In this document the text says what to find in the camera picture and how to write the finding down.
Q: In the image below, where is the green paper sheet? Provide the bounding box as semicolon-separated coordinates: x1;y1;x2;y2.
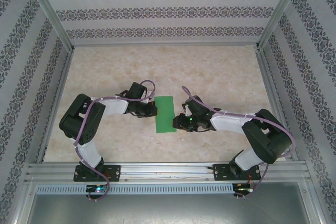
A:
154;95;178;133

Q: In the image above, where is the aluminium mounting rail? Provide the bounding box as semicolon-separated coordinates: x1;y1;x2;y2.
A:
25;162;309;183

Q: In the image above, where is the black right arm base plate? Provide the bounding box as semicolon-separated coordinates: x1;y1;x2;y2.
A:
214;163;260;182

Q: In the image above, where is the slotted grey cable duct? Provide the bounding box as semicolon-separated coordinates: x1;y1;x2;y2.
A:
35;183;234;195

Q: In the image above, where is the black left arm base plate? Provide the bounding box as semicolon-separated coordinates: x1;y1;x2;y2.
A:
73;164;121;183

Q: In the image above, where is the aluminium frame post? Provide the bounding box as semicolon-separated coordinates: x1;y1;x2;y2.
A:
256;0;308;51
22;0;76;51

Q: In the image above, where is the grey sheet metal tray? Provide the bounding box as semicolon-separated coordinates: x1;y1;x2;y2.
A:
15;182;325;224

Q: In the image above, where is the aluminium side rail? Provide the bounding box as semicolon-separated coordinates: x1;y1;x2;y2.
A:
35;49;76;163
256;49;299;162

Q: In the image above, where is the aluminium wall base bar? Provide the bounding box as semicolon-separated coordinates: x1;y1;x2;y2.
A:
70;40;260;48

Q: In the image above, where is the controller board with green light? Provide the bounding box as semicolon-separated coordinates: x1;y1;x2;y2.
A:
234;183;256;192
85;184;109;194

